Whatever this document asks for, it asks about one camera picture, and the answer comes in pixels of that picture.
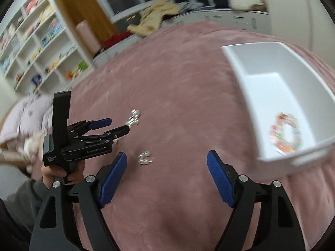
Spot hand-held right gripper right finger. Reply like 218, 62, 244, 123
207, 150, 306, 251

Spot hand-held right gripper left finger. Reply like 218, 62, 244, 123
29, 152, 128, 251

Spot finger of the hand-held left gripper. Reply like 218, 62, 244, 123
68, 118, 113, 136
76, 125, 130, 145

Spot silver bead bracelet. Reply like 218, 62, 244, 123
121, 109, 142, 127

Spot silver bead earrings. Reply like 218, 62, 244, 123
138, 151, 155, 166

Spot colourful bead bracelet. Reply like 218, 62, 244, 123
269, 112, 304, 153

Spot white plastic box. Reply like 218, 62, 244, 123
221, 42, 335, 176

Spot person's left forearm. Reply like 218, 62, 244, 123
0, 179, 50, 234

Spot person's left hand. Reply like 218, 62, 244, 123
41, 159, 86, 189

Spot plush toy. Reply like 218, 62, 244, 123
16, 132, 46, 172

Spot lilac pillow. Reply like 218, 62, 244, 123
0, 95, 57, 149

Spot pink blanket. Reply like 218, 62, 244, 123
63, 21, 335, 251

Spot pink cylinder bin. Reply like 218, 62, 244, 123
76, 20, 102, 57

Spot white shelf unit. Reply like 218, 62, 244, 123
0, 0, 95, 96

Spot orange curtain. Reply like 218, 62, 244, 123
49, 0, 119, 58

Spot beige cloth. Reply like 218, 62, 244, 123
126, 0, 180, 36

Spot white drawer cabinet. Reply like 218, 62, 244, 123
162, 6, 273, 36

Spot white floral pillow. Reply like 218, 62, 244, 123
228, 0, 268, 11

